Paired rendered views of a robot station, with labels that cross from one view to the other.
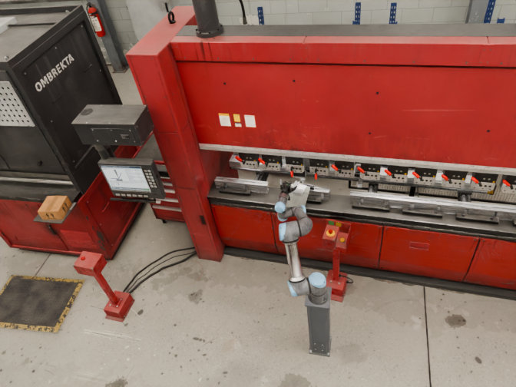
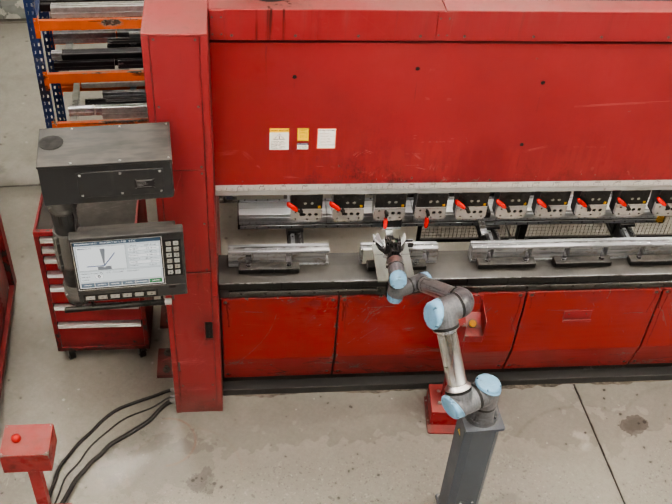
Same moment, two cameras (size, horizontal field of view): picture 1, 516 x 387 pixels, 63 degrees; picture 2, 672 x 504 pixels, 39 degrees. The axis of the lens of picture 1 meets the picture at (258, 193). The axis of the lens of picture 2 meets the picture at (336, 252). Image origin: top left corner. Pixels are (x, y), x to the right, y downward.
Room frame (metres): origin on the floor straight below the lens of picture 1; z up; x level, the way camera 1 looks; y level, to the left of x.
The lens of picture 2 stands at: (-0.24, 1.65, 4.12)
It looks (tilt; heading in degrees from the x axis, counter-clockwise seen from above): 43 degrees down; 329
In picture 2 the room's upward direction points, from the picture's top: 4 degrees clockwise
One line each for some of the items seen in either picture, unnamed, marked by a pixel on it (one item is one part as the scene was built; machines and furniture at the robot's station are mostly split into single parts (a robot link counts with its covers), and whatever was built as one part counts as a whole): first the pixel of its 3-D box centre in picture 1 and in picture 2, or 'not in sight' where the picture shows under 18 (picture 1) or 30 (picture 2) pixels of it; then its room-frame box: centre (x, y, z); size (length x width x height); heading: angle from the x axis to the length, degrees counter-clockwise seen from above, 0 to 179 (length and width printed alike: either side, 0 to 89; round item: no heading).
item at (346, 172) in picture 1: (345, 166); (470, 200); (2.48, -0.72, 1.26); 0.15 x 0.09 x 0.17; 67
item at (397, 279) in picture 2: (280, 205); (397, 275); (2.23, -0.16, 1.20); 0.11 x 0.08 x 0.09; 157
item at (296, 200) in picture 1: (296, 196); (392, 262); (2.49, -0.32, 1.00); 0.26 x 0.18 x 0.01; 157
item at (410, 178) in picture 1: (351, 172); (454, 211); (2.75, -0.86, 0.93); 2.30 x 0.14 x 0.10; 67
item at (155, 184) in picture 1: (133, 176); (130, 258); (2.60, 0.94, 1.42); 0.45 x 0.12 x 0.36; 72
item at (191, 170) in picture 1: (200, 150); (191, 198); (3.17, 0.46, 1.15); 0.85 x 0.25 x 2.30; 157
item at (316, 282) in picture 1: (316, 283); (485, 391); (1.66, -0.30, 0.94); 0.13 x 0.12 x 0.14; 92
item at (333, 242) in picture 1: (336, 235); (463, 317); (2.21, -0.58, 0.75); 0.20 x 0.16 x 0.18; 63
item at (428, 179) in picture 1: (425, 173); (590, 199); (2.25, -1.27, 1.26); 0.15 x 0.09 x 0.17; 67
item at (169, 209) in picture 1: (175, 183); (100, 271); (3.53, 0.87, 0.50); 0.50 x 0.50 x 1.00; 67
